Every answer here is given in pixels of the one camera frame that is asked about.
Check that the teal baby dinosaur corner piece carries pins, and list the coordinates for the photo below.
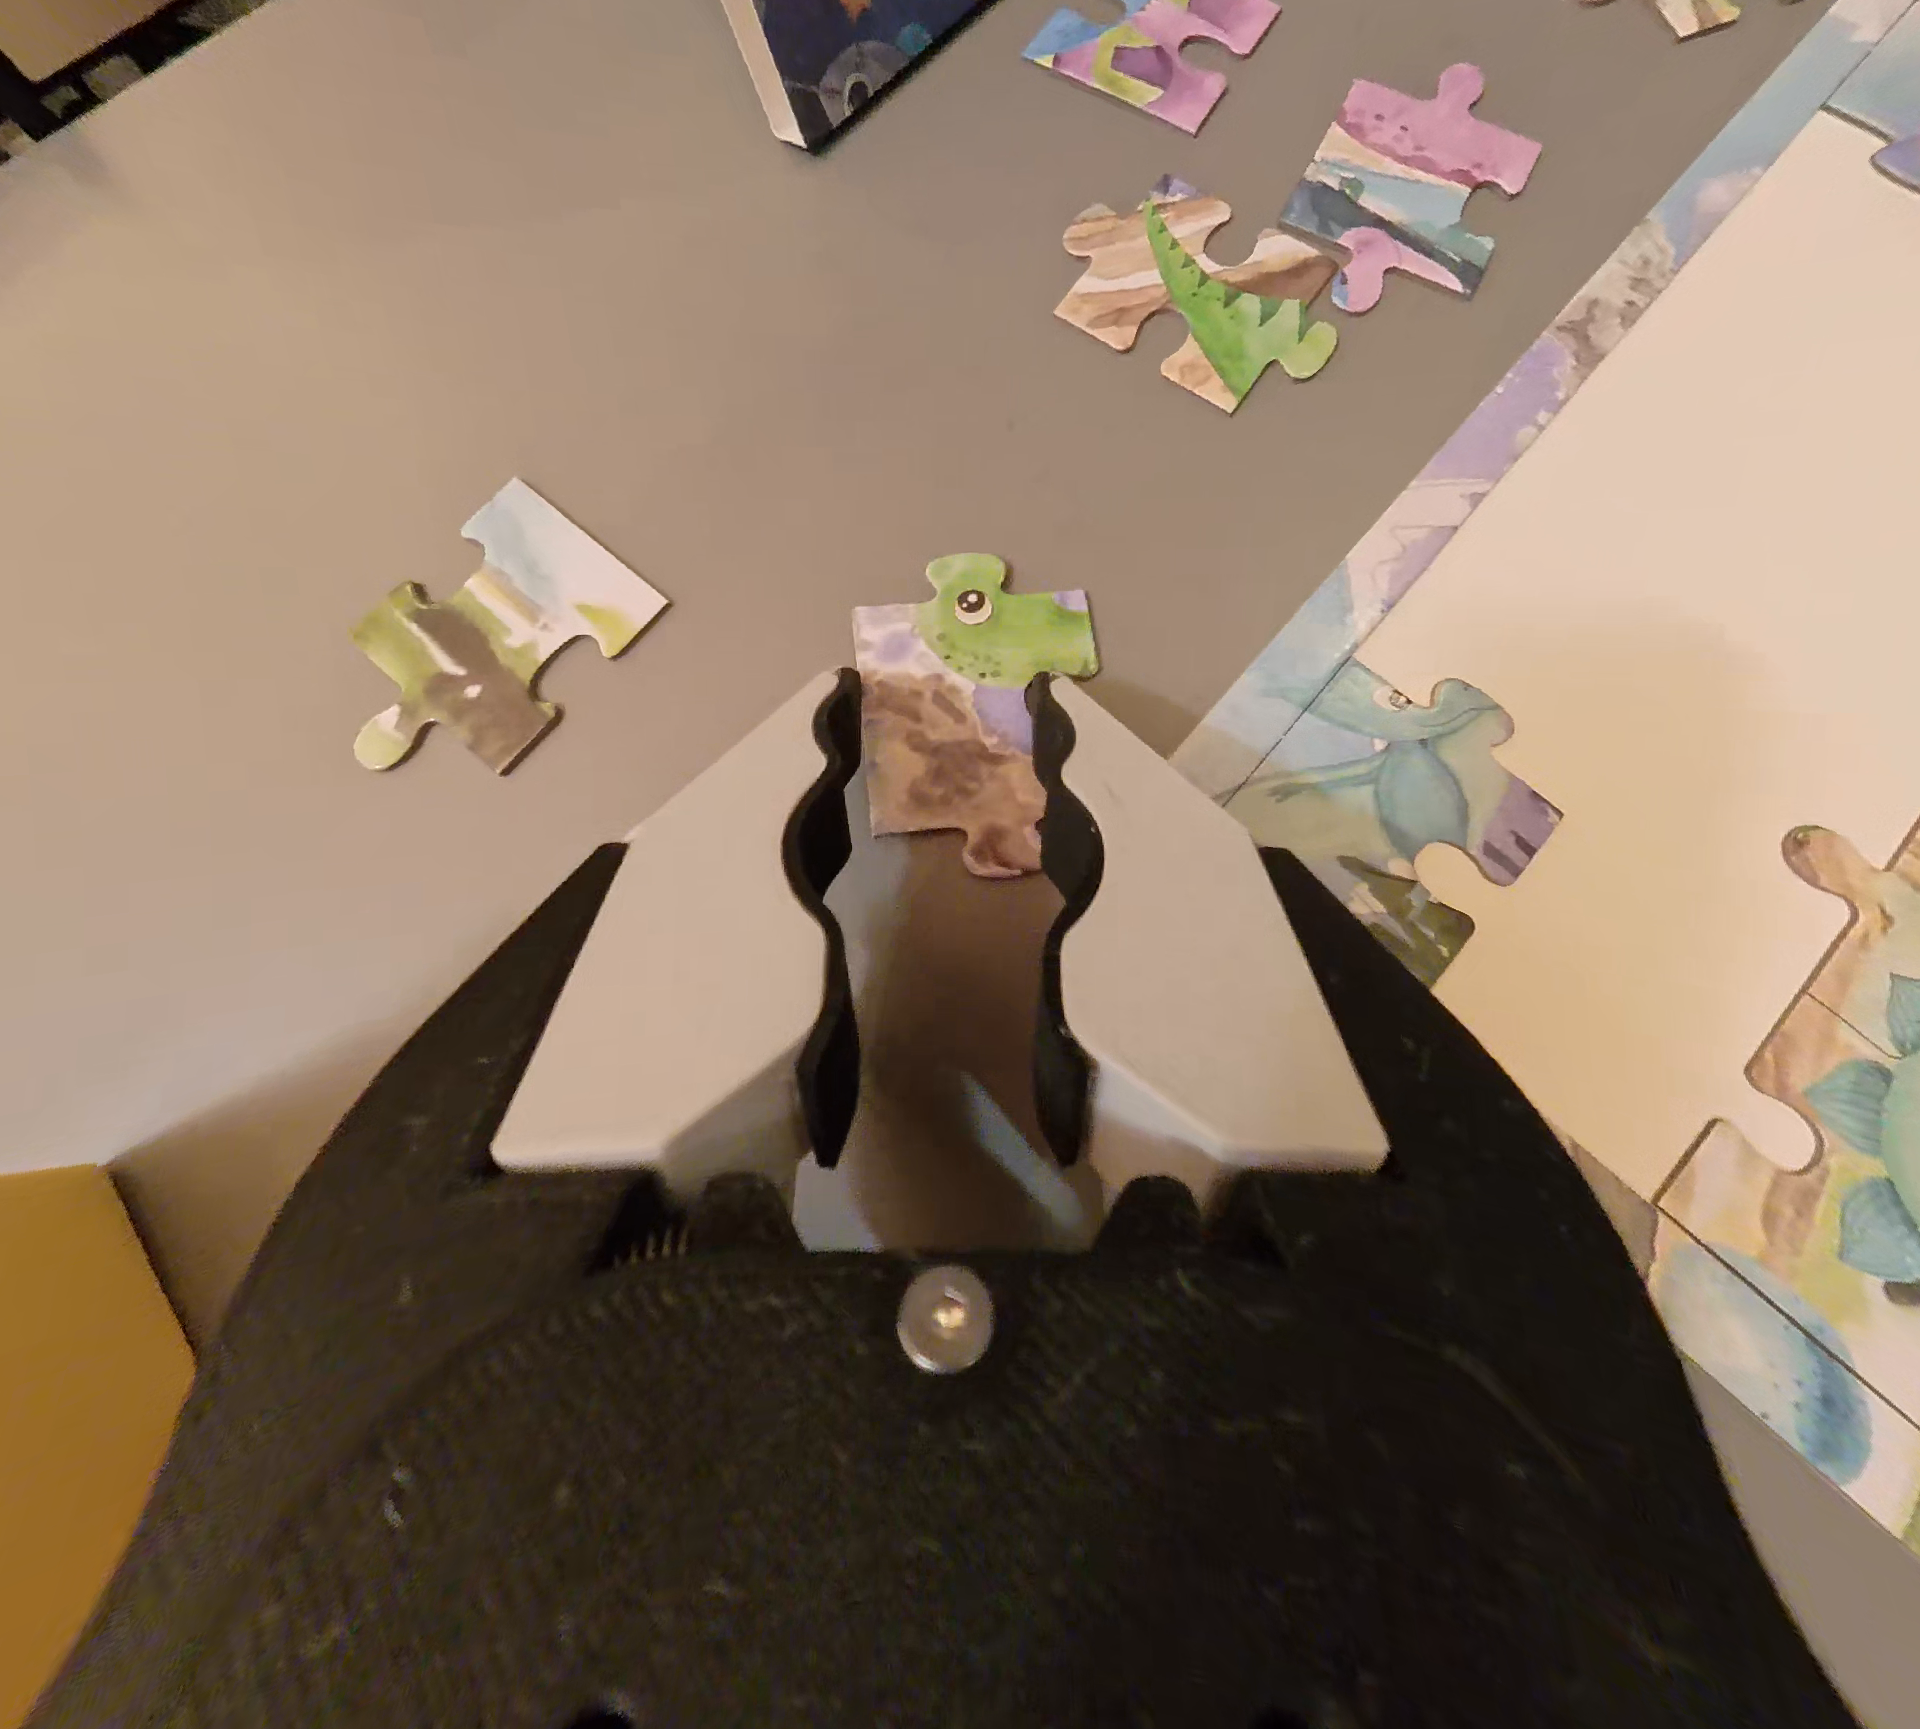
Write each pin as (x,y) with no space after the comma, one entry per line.
(1411,768)

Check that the jigsaw puzzle pieces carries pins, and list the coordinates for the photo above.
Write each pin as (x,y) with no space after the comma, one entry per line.
(1154,18)

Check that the green dinosaur face puzzle piece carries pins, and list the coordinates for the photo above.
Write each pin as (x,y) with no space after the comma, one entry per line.
(960,708)

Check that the joined green dinosaur puzzle pieces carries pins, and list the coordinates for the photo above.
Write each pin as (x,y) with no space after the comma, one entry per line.
(1831,1158)

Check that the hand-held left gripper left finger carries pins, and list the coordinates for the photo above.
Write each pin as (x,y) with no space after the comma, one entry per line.
(660,1009)

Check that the pink spotted back puzzle piece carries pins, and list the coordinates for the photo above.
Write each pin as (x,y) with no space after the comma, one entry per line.
(1411,169)

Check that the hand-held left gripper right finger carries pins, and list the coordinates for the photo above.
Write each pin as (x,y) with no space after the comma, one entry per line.
(1215,1009)

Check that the pink dinosaur head puzzle piece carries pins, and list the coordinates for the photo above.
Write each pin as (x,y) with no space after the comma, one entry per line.
(1898,156)

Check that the white puzzle tray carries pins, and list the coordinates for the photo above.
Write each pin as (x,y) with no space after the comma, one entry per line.
(1650,635)

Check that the yellow plastic bin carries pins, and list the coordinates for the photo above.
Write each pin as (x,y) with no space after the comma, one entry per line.
(74,1429)

